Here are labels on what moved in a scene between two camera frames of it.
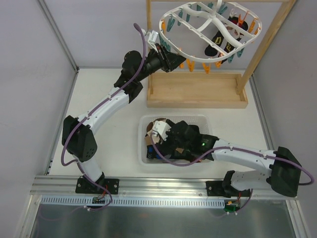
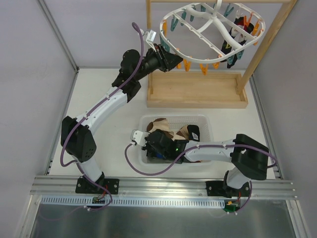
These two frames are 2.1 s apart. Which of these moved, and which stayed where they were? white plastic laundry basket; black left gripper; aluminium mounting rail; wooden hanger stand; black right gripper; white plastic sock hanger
Moved: black right gripper
Stayed: black left gripper; white plastic laundry basket; white plastic sock hanger; aluminium mounting rail; wooden hanger stand
